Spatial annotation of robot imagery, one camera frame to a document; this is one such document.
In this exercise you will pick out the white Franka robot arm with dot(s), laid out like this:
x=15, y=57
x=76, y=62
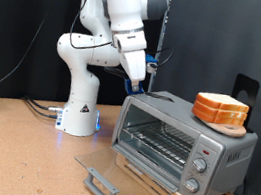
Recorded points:
x=77, y=108

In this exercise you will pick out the grey metal pole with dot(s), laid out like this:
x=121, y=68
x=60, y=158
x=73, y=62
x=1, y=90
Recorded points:
x=163, y=32

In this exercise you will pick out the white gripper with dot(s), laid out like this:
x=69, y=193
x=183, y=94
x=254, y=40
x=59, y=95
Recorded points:
x=132, y=57

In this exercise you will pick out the round wooden plate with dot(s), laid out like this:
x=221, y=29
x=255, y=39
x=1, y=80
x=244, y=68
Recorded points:
x=229, y=130

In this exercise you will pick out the black backdrop curtain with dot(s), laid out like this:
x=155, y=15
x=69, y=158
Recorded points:
x=4, y=4

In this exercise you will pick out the silver toaster oven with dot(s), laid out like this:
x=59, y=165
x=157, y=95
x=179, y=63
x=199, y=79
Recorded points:
x=227, y=162

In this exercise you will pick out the silver oven knob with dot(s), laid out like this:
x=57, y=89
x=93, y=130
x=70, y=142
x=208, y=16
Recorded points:
x=191, y=184
x=200, y=164

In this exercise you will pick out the dark grey backdrop curtain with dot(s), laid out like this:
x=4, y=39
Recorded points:
x=233, y=34

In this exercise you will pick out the black metal bookend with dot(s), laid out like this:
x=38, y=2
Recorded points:
x=246, y=82

